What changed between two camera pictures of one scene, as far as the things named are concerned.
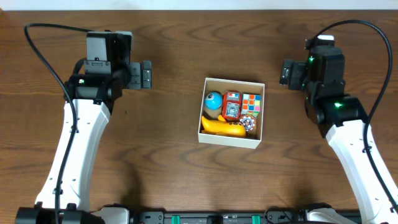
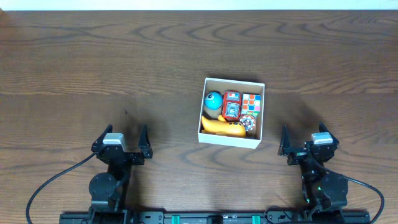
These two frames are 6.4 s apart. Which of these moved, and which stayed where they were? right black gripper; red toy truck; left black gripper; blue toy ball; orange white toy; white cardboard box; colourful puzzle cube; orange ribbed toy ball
Moved: right black gripper; left black gripper
Stayed: colourful puzzle cube; red toy truck; blue toy ball; white cardboard box; orange white toy; orange ribbed toy ball
